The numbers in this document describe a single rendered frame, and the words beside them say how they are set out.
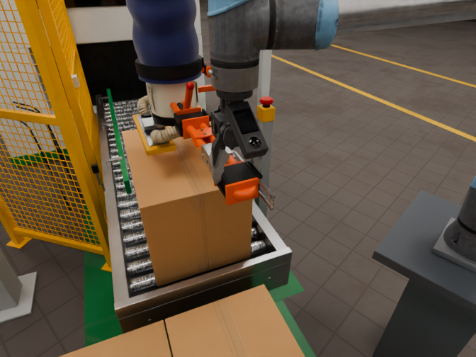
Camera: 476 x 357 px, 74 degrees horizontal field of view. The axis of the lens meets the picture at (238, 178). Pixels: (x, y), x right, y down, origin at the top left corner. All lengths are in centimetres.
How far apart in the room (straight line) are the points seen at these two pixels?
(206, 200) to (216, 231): 16
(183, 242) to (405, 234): 83
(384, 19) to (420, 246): 83
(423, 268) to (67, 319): 173
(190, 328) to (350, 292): 112
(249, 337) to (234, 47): 93
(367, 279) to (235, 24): 184
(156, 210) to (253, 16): 70
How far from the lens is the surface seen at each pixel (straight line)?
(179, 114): 101
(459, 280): 128
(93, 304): 207
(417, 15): 82
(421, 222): 144
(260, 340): 119
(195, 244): 121
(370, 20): 77
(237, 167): 70
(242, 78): 58
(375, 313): 203
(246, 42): 57
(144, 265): 143
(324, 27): 59
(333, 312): 195
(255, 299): 127
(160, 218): 109
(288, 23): 57
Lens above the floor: 159
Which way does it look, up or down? 34 degrees down
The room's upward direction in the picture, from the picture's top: straight up
